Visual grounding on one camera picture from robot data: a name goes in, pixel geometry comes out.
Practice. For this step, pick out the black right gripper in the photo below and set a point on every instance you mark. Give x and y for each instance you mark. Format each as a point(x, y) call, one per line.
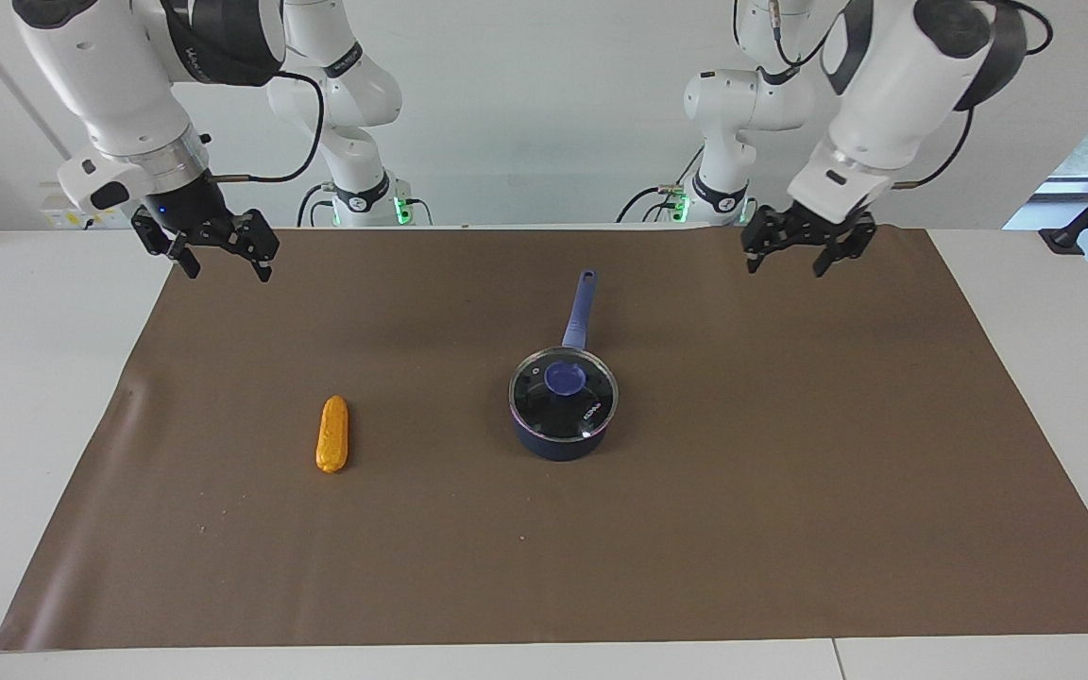
point(187, 210)

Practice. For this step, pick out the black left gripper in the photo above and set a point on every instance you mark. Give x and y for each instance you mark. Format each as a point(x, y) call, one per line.
point(804, 231)

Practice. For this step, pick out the orange corn cob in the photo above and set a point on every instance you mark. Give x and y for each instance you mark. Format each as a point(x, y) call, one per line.
point(332, 434)

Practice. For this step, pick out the glass lid with blue knob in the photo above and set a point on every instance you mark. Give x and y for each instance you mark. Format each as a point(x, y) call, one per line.
point(563, 397)

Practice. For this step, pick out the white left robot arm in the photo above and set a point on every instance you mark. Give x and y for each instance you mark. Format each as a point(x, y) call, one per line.
point(893, 85)

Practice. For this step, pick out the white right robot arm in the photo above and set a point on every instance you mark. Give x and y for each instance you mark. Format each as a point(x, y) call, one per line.
point(110, 76)

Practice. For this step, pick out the brown table mat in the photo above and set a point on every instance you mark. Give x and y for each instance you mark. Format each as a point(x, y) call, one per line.
point(695, 529)

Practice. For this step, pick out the white wall socket box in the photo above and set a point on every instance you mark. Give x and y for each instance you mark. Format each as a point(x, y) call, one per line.
point(62, 219)

